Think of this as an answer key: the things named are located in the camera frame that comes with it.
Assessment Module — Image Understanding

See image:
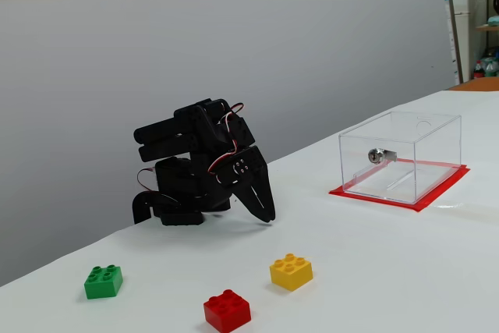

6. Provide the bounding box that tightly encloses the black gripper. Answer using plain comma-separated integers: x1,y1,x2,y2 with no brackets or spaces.
215,145,277,224

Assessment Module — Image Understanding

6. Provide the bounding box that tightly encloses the green lego brick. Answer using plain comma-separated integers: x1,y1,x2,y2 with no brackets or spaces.
83,264,124,300

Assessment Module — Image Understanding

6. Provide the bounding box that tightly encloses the black robot base with clamp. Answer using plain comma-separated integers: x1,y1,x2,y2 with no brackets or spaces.
132,156,204,227

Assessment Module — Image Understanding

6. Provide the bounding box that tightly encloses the yellow lego brick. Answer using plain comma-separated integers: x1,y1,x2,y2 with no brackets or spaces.
269,253,314,292

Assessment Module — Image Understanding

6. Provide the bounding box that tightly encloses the red lego brick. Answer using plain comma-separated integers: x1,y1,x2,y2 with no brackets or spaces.
203,289,252,333

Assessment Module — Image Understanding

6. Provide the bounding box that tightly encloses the transparent plastic box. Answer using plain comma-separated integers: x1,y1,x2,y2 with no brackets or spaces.
338,110,463,205

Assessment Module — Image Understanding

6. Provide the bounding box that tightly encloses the silver cylinder lock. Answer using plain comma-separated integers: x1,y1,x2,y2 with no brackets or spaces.
367,147,398,165

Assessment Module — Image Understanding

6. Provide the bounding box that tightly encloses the orange table surface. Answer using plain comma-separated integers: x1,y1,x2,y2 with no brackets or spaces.
447,76,499,93

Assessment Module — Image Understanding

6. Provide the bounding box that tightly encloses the white cabinet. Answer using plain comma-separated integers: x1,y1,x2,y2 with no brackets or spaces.
451,0,481,81

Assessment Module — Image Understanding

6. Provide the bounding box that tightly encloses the metal storage shelf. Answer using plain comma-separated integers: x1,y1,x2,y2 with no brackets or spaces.
443,0,499,85

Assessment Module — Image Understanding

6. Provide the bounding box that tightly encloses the green plastic bottle pack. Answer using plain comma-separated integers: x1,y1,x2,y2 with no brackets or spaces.
482,48,499,78

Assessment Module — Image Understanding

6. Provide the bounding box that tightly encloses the red white wrist servo cable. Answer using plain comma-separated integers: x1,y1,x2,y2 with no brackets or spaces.
207,103,246,186

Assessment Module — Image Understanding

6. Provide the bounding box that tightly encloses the red tape frame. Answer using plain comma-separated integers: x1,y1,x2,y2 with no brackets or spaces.
328,158,471,214

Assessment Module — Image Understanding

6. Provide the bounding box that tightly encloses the red white base servo cable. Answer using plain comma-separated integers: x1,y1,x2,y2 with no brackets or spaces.
136,168,157,194

